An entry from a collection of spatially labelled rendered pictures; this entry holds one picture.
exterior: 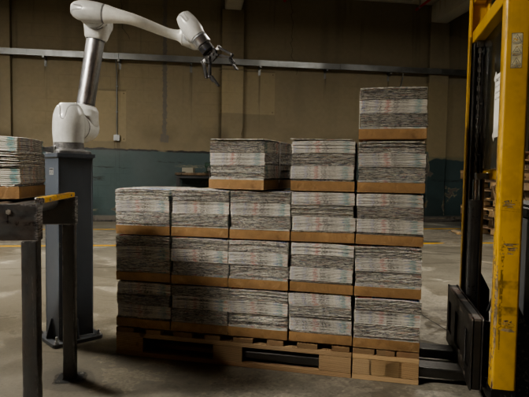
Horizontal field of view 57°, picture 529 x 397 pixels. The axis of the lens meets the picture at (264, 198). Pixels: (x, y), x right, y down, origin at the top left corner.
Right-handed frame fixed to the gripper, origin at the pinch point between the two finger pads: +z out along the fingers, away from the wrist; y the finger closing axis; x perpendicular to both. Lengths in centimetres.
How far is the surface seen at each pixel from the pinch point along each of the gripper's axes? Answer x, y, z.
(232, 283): 50, 43, 89
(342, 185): 39, -24, 81
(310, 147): 38, -22, 59
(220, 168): 40, 18, 42
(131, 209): 49, 65, 32
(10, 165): 113, 52, 4
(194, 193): 45, 34, 44
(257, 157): 42, -1, 48
